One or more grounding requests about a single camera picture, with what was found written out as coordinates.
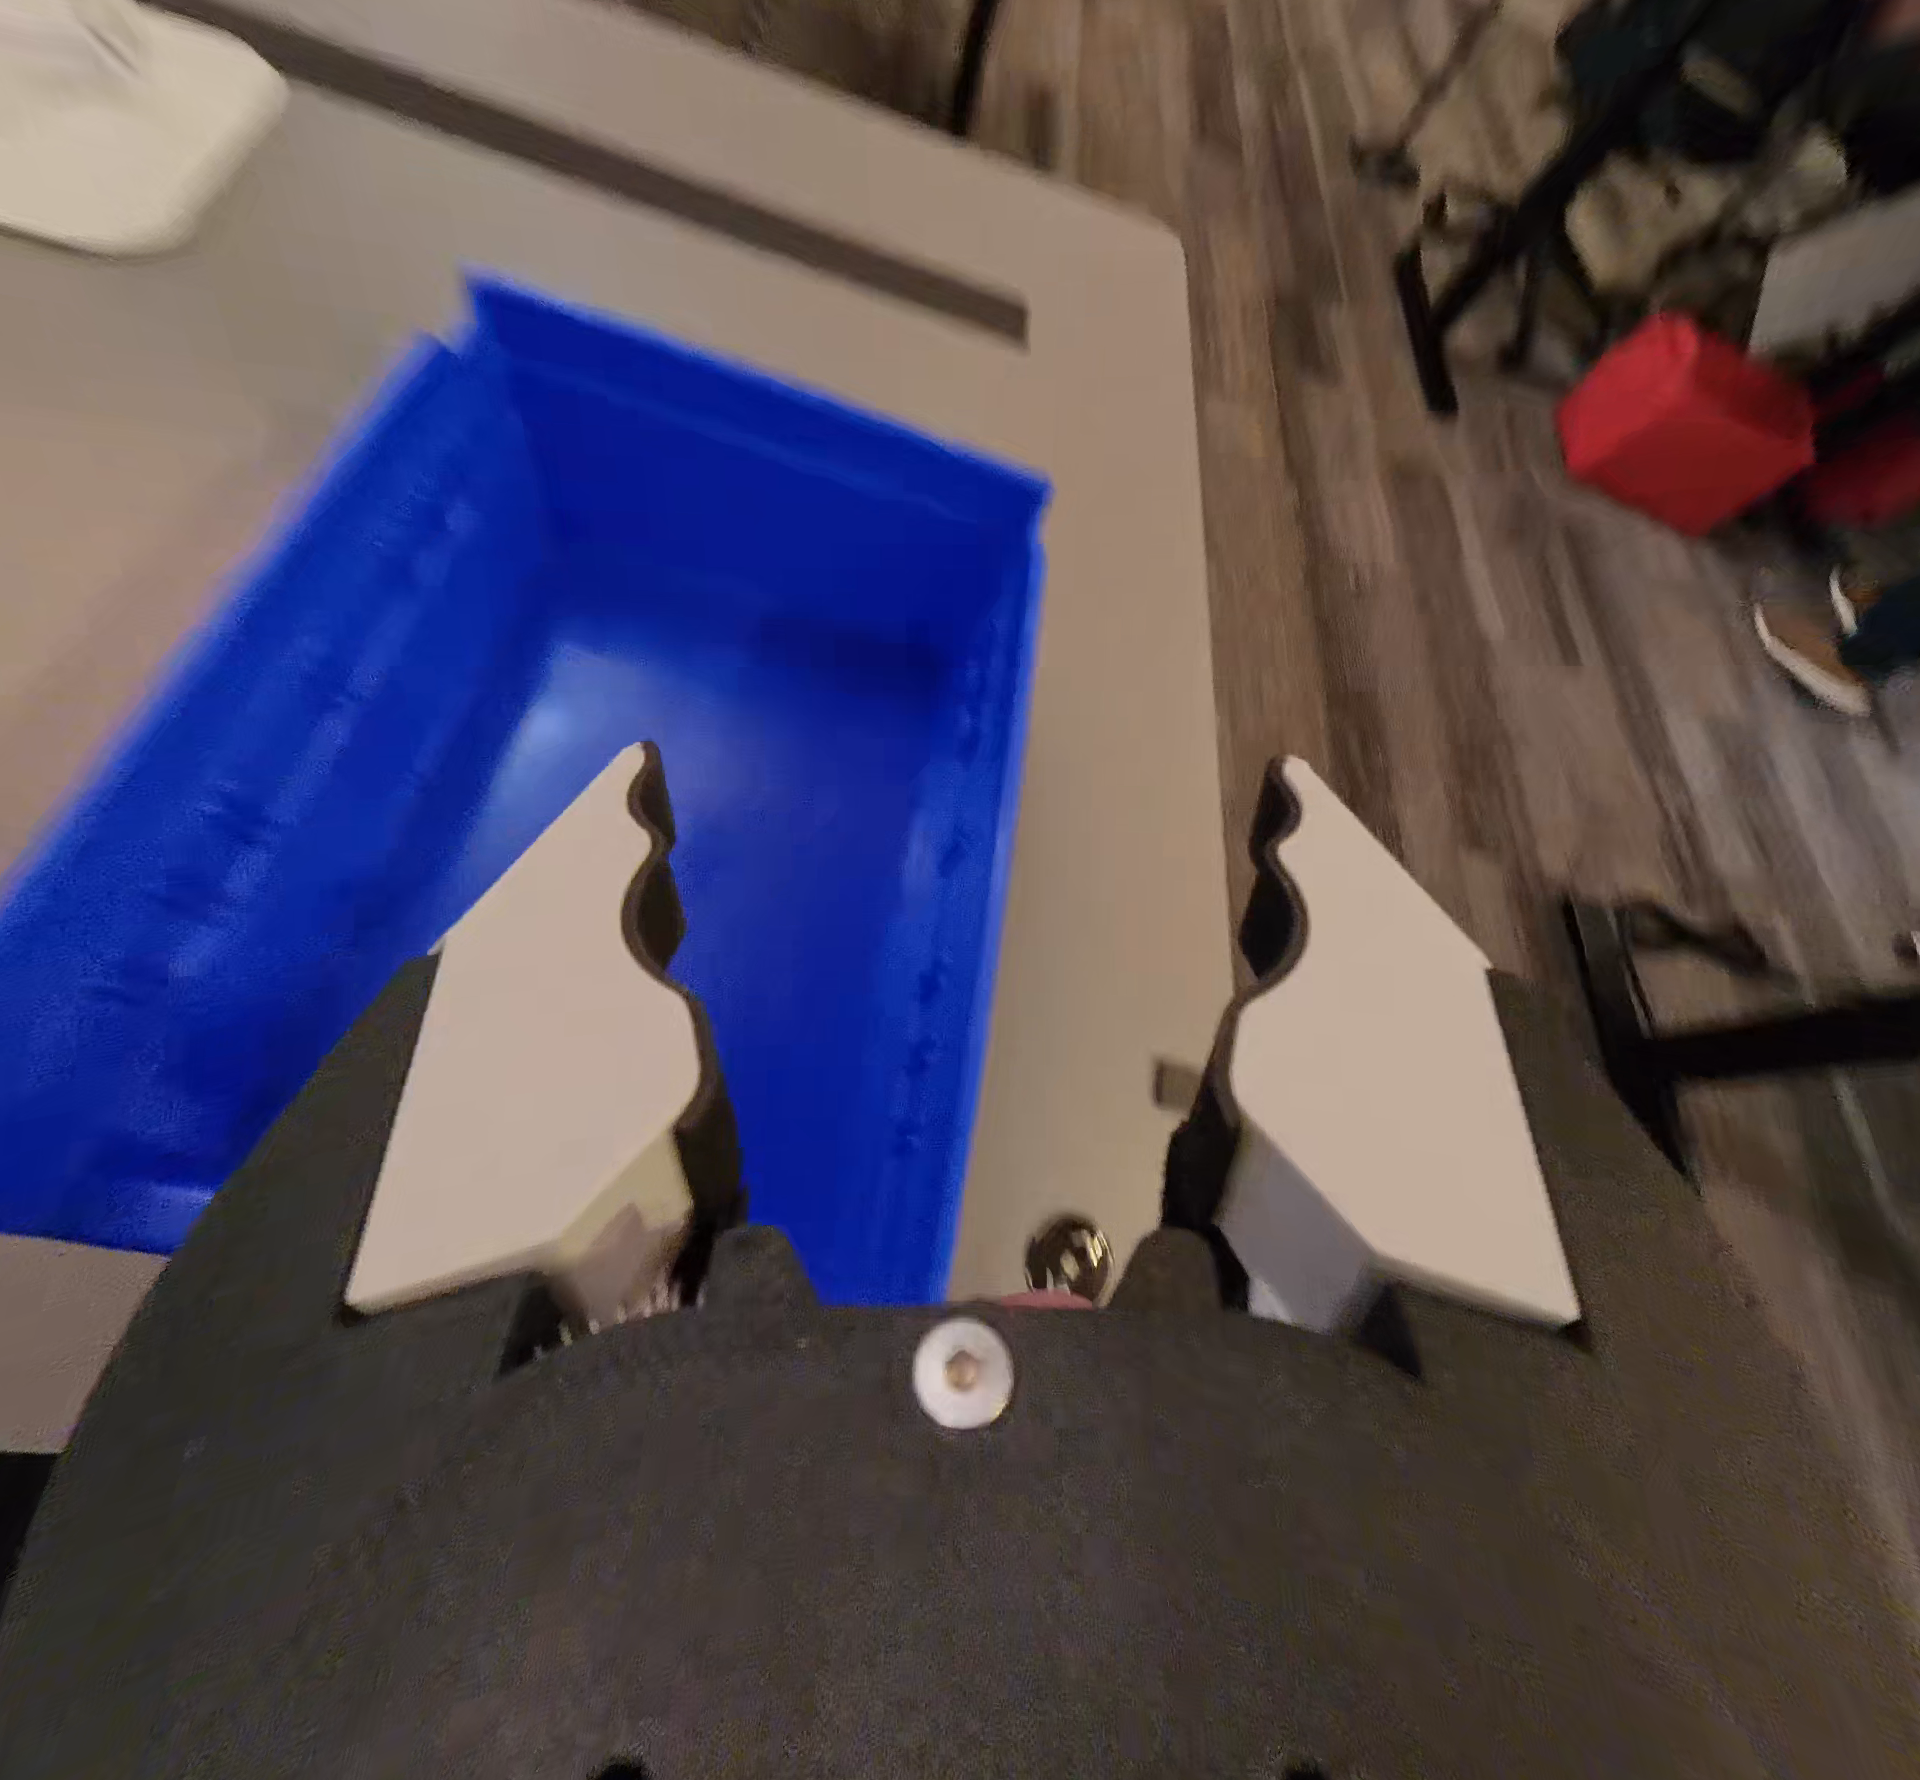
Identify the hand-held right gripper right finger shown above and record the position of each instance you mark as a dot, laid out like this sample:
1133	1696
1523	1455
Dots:
1381	1075

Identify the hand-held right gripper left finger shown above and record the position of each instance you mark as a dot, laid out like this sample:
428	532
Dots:
540	1060

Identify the blue plastic bin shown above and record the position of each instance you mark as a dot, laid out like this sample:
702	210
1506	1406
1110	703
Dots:
375	685

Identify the round metal knob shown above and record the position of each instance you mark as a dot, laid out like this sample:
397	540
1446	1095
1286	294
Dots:
1069	1254

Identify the red bag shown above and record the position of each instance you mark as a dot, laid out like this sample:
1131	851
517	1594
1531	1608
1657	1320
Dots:
1680	422

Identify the black chair frame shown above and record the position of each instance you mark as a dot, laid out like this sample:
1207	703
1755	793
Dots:
1590	130

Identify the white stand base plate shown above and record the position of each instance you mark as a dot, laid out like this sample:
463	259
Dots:
135	145

